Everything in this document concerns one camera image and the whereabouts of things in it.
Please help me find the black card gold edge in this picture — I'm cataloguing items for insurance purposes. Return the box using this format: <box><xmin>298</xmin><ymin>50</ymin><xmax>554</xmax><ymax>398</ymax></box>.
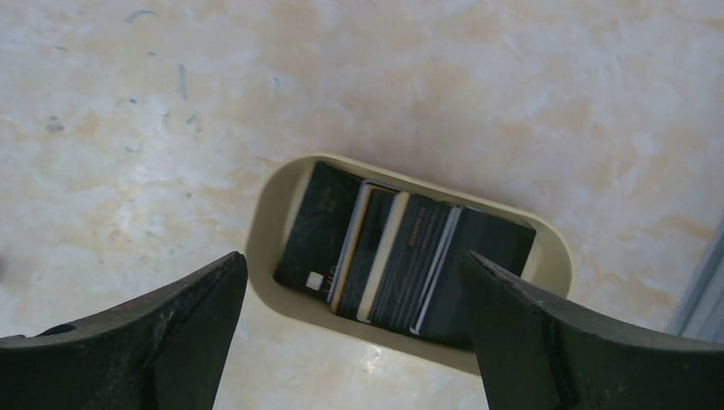
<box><xmin>328</xmin><ymin>179</ymin><xmax>399</xmax><ymax>319</ymax></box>

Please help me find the black card with chip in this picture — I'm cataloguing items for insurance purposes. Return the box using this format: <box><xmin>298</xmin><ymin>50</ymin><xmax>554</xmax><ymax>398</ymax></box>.
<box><xmin>273</xmin><ymin>161</ymin><xmax>361</xmax><ymax>300</ymax></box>

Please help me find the black striped card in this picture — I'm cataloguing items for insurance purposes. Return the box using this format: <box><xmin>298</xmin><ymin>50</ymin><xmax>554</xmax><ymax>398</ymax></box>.
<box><xmin>353</xmin><ymin>192</ymin><xmax>454</xmax><ymax>333</ymax></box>

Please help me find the black card white edge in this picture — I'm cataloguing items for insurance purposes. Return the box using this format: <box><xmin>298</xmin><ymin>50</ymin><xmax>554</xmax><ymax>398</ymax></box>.
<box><xmin>408</xmin><ymin>207</ymin><xmax>536</xmax><ymax>350</ymax></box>

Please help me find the beige oval card tray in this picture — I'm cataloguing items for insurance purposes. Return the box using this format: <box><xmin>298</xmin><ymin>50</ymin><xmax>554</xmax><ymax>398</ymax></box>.
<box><xmin>243</xmin><ymin>153</ymin><xmax>577</xmax><ymax>375</ymax></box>

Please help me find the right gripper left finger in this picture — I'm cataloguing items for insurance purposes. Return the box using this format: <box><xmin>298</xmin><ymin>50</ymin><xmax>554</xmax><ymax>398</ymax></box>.
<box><xmin>1</xmin><ymin>252</ymin><xmax>248</xmax><ymax>409</ymax></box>

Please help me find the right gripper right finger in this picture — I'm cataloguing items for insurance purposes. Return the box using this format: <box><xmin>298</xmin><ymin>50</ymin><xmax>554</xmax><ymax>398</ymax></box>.
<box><xmin>459</xmin><ymin>253</ymin><xmax>723</xmax><ymax>409</ymax></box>

